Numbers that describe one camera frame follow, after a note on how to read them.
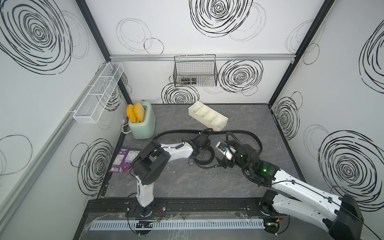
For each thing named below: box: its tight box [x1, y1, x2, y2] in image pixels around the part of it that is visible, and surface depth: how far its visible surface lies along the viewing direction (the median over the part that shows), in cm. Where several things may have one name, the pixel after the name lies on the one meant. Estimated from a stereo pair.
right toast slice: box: [134, 102, 146, 123], surface depth 93 cm
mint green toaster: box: [128, 101, 156, 140], surface depth 98 cm
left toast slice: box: [126, 104, 138, 124], surface depth 88 cm
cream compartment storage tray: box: [188, 100, 229, 132], surface depth 110 cm
